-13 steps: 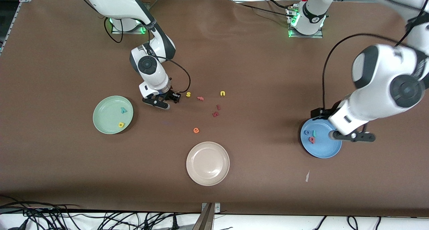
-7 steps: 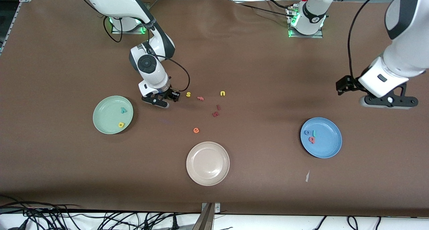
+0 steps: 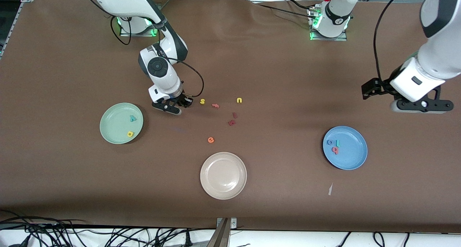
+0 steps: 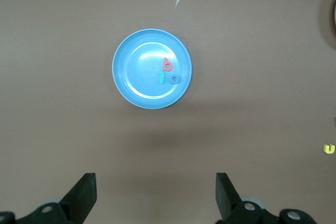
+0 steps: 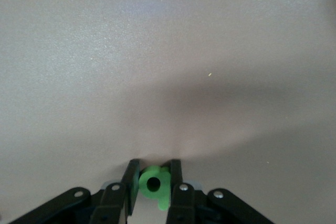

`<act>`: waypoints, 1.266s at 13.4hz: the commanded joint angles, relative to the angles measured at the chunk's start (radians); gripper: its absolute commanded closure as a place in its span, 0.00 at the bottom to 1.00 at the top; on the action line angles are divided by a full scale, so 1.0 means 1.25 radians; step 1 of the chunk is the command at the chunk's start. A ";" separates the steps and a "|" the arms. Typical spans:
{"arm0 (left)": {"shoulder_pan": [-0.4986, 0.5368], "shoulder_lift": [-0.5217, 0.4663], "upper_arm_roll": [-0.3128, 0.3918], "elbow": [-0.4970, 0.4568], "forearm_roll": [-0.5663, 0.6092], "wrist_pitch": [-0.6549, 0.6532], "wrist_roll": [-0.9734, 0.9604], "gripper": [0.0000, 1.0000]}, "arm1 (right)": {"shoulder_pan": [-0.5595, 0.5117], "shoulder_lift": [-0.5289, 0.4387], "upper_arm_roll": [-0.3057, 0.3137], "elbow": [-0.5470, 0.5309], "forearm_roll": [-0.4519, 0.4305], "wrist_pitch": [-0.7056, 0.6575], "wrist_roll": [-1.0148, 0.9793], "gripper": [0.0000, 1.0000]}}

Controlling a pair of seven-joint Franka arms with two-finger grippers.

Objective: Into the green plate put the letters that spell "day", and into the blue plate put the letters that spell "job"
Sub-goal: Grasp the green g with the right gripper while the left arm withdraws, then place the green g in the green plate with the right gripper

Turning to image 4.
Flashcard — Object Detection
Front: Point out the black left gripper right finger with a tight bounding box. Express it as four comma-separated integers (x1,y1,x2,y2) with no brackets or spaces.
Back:
215,173,314,224

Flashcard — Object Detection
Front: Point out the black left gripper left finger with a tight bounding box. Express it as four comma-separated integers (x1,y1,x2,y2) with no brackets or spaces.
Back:
0,173,97,224

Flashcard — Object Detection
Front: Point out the red foam letter b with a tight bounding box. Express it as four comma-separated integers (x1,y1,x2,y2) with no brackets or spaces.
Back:
162,57,174,72

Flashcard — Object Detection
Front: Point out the blue plate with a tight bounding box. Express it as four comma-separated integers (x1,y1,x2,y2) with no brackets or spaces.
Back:
112,28,193,110

